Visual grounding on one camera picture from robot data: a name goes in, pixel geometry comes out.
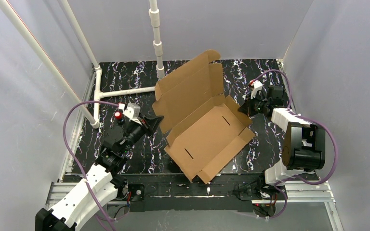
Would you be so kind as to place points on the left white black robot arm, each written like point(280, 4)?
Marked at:
point(102, 183)

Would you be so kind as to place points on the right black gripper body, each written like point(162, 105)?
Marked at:
point(252, 104)

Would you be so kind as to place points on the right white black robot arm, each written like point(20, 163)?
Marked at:
point(304, 144)

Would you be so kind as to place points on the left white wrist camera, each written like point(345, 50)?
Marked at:
point(132, 112)

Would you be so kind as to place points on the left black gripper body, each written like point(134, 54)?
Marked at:
point(145, 124)

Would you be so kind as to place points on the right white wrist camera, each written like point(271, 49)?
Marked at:
point(255, 86)

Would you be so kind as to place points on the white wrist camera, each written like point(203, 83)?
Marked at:
point(132, 112)
point(255, 86)

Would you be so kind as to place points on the aluminium rail base frame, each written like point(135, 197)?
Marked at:
point(155, 179)

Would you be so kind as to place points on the brown cardboard box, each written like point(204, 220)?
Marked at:
point(203, 127)

